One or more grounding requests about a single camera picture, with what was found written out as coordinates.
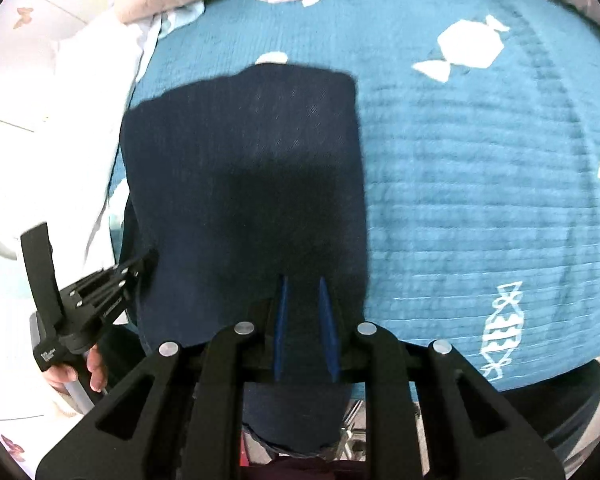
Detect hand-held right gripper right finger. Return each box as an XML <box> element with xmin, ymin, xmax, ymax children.
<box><xmin>319</xmin><ymin>276</ymin><xmax>567</xmax><ymax>480</ymax></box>

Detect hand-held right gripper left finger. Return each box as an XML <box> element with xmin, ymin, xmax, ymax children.
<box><xmin>35</xmin><ymin>274</ymin><xmax>292</xmax><ymax>480</ymax></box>

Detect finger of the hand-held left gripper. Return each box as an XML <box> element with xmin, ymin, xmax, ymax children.
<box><xmin>86</xmin><ymin>247</ymin><xmax>161</xmax><ymax>312</ymax></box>

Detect dark blue jeans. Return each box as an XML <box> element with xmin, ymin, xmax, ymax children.
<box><xmin>119</xmin><ymin>62</ymin><xmax>372</xmax><ymax>461</ymax></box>

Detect person's left hand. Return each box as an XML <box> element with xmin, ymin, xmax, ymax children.
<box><xmin>46</xmin><ymin>347</ymin><xmax>109</xmax><ymax>394</ymax></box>

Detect white bed sheet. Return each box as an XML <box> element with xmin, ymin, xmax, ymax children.
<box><xmin>45</xmin><ymin>10</ymin><xmax>162</xmax><ymax>281</ymax></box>

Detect teal candy print blanket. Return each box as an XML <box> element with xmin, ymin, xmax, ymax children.
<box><xmin>107</xmin><ymin>0</ymin><xmax>600</xmax><ymax>394</ymax></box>

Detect silver metal frame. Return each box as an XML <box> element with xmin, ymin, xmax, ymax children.
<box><xmin>339</xmin><ymin>399</ymin><xmax>368</xmax><ymax>462</ymax></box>

